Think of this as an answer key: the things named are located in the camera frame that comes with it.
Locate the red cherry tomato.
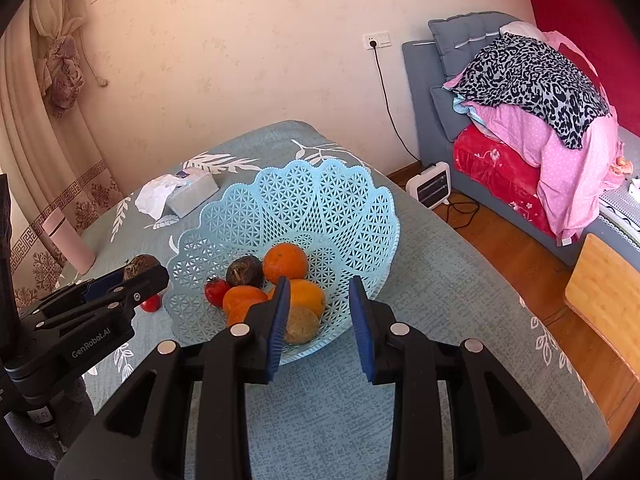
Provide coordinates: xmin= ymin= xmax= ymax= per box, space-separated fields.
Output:
xmin=204 ymin=278 xmax=231 ymax=309
xmin=140 ymin=295 xmax=162 ymax=313

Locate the dark passion fruit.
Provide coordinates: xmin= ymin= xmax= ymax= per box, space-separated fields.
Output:
xmin=122 ymin=254 xmax=160 ymax=281
xmin=226 ymin=255 xmax=264 ymax=288

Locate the small smooth orange tangerine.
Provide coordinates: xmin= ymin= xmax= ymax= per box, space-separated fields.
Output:
xmin=222 ymin=285 xmax=268 ymax=315

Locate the brown kiwi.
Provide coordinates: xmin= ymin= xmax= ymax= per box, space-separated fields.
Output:
xmin=284 ymin=307 xmax=320 ymax=344

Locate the large smooth orange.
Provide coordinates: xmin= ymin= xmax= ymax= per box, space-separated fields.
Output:
xmin=288 ymin=278 xmax=326 ymax=320

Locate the rough orange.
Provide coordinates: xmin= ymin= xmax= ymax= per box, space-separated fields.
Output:
xmin=262 ymin=243 xmax=308 ymax=284

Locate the orange tangerine front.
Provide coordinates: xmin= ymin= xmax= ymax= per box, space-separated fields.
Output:
xmin=227 ymin=299 xmax=266 ymax=327

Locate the grey sleeved forearm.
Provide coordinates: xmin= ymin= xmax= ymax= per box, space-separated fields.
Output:
xmin=3 ymin=377 xmax=94 ymax=467

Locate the pink thermos bottle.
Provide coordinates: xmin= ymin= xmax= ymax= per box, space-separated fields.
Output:
xmin=42 ymin=207 xmax=96 ymax=275

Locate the patterned beige curtain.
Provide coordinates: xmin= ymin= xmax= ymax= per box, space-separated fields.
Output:
xmin=1 ymin=0 xmax=122 ymax=309

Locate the teal leaf-print tablecloth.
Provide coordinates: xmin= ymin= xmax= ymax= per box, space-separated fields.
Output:
xmin=55 ymin=120 xmax=610 ymax=479

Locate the wooden stool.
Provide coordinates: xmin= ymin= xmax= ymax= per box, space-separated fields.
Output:
xmin=564 ymin=233 xmax=640 ymax=379

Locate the tissue pack with white tissue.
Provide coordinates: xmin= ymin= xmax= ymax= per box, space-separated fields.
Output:
xmin=134 ymin=167 xmax=219 ymax=220

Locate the light blue lace basket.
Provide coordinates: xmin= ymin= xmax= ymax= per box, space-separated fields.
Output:
xmin=164 ymin=160 xmax=400 ymax=364

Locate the white space heater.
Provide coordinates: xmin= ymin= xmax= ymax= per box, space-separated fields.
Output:
xmin=406 ymin=162 xmax=451 ymax=209

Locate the red floral blanket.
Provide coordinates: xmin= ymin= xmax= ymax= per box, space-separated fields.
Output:
xmin=452 ymin=124 xmax=554 ymax=237

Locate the pink blanket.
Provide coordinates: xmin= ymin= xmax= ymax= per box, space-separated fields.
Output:
xmin=443 ymin=22 xmax=632 ymax=245

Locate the grey blue sofa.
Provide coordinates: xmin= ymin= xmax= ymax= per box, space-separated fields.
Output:
xmin=401 ymin=10 xmax=640 ymax=269

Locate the leopard print cloth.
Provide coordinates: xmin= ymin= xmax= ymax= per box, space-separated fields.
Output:
xmin=447 ymin=32 xmax=611 ymax=150

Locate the black power cable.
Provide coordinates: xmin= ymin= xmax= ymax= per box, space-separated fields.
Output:
xmin=369 ymin=41 xmax=424 ymax=164

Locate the white wall socket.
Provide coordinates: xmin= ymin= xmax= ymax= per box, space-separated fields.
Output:
xmin=362 ymin=32 xmax=392 ymax=50

